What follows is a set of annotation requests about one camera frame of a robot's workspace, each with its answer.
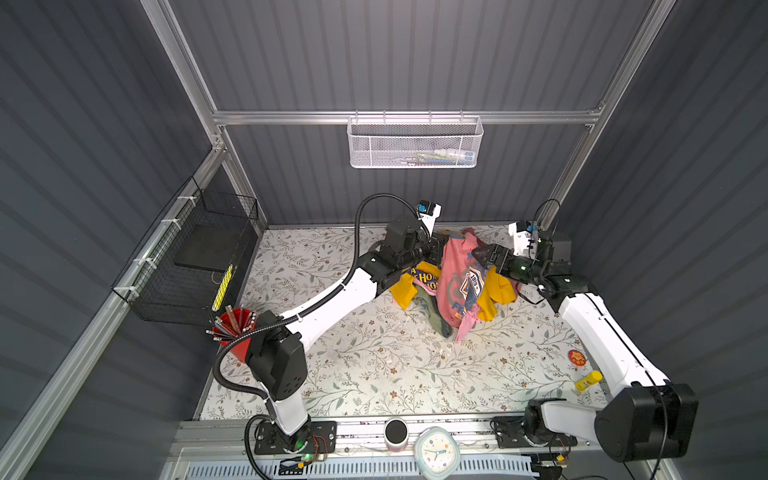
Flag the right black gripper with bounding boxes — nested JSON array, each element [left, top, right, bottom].
[[472, 245, 544, 287]]

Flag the yellow printed t-shirt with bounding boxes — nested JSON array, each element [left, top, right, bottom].
[[390, 262, 517, 322]]

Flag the maroon printed t-shirt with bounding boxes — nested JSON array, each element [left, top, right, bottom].
[[438, 232, 495, 323]]

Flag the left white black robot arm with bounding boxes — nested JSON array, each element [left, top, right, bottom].
[[244, 216, 447, 443]]

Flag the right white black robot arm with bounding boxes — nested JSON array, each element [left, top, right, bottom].
[[472, 238, 699, 462]]

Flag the olive green cloth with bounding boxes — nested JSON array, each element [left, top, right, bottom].
[[413, 287, 453, 339]]

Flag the light pink cloth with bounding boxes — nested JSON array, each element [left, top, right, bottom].
[[413, 278, 478, 343]]

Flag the red round sticker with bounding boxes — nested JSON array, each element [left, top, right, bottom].
[[567, 350, 588, 368]]

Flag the markers in white basket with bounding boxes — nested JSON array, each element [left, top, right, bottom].
[[399, 149, 476, 168]]

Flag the yellow small bottle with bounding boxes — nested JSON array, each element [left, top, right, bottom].
[[574, 370, 603, 392]]

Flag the black white cylindrical speaker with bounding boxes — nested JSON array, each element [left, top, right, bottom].
[[384, 418, 409, 452]]

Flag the red cup with pens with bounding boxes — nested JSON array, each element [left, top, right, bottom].
[[206, 305, 256, 346]]

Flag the white round clock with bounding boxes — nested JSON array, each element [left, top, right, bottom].
[[413, 427, 461, 480]]

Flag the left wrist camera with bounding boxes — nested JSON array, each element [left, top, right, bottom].
[[417, 200, 442, 236]]

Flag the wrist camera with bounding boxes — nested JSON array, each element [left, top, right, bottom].
[[508, 220, 538, 258], [417, 200, 442, 236]]

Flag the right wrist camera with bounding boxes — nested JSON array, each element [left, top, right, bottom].
[[508, 220, 538, 258]]

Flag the white wire mesh basket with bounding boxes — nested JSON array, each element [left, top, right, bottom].
[[346, 114, 484, 169]]

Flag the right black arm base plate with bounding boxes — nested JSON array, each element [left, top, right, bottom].
[[490, 415, 578, 450]]

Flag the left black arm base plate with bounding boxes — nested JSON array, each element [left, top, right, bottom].
[[251, 421, 338, 455]]

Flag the black wire mesh basket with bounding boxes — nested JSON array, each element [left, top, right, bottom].
[[113, 181, 260, 328]]

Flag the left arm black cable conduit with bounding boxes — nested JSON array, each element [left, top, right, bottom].
[[212, 192, 430, 480]]

